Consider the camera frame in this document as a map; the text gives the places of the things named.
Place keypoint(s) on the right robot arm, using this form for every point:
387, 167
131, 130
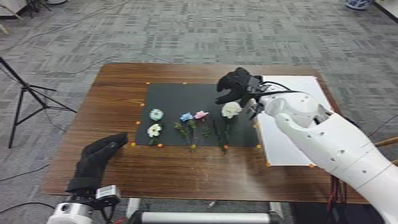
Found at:
330, 143

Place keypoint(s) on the cream flower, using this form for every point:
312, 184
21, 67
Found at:
153, 130

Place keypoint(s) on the pale grey bar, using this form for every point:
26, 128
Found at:
204, 218

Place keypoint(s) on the white flower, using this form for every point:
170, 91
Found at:
231, 109

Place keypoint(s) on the dark mat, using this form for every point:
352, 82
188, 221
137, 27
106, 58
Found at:
177, 100

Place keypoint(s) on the teal flower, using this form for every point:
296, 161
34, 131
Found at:
156, 114

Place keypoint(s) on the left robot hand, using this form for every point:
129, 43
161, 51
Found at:
94, 160

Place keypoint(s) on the black tripod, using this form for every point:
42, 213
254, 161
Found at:
26, 96

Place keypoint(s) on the pink flower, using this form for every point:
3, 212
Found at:
201, 114

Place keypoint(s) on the green sprig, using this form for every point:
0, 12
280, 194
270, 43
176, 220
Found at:
181, 130

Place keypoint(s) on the blue flower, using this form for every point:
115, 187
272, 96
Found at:
186, 116

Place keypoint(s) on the white sheet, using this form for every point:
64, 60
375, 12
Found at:
284, 146

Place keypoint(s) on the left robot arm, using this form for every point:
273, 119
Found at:
81, 208

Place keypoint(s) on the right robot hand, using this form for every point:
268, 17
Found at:
236, 84

